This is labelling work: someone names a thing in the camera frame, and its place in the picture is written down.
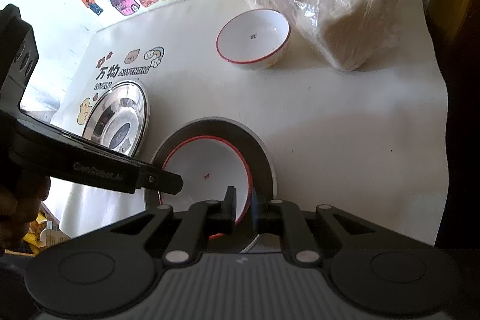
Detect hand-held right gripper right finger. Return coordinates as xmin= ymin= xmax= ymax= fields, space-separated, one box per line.
xmin=251 ymin=187 xmax=373 ymax=264

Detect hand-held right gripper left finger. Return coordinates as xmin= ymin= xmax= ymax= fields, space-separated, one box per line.
xmin=110 ymin=186 xmax=238 ymax=264

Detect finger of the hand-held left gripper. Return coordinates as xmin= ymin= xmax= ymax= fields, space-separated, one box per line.
xmin=137 ymin=163 xmax=184 ymax=195

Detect white bowl with red speck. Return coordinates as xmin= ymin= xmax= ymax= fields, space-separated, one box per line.
xmin=159 ymin=136 xmax=253 ymax=240

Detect stainless steel bowl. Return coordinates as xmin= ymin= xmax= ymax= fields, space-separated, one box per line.
xmin=144 ymin=116 xmax=278 ymax=254

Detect steel plate with blue sticker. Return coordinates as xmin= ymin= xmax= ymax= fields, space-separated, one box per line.
xmin=80 ymin=79 xmax=151 ymax=157

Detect person's left hand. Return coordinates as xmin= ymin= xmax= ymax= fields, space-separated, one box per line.
xmin=0 ymin=164 xmax=51 ymax=258

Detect yellow packet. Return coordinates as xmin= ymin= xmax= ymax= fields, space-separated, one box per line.
xmin=22 ymin=230 xmax=47 ymax=255

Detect printed white tablecloth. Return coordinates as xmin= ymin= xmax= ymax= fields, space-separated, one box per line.
xmin=49 ymin=0 xmax=451 ymax=249

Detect white bowl with dark speck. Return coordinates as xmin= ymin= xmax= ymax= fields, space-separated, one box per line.
xmin=215 ymin=8 xmax=291 ymax=72

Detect clear plastic bag white contents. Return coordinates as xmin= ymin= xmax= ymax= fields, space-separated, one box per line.
xmin=226 ymin=0 xmax=404 ymax=72

